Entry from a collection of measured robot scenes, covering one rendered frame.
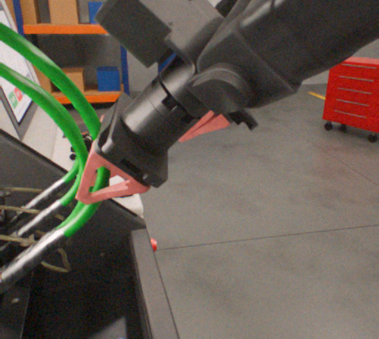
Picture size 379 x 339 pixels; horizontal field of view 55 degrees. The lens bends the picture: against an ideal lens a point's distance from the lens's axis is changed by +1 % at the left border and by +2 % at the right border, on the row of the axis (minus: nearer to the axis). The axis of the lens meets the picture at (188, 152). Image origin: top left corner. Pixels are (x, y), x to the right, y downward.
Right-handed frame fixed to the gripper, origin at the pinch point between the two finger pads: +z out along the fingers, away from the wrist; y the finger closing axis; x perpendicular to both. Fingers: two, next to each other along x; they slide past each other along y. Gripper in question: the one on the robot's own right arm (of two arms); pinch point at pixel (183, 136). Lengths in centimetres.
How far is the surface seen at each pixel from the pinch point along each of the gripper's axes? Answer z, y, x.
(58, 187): 23.2, 6.6, -5.8
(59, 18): 124, 119, -493
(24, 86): 6.5, 18.6, 9.2
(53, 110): 6.6, 14.8, 8.6
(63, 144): 45, 9, -62
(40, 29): 149, 124, -475
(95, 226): 30.4, -5.3, -14.7
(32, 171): 28.0, 11.3, -12.3
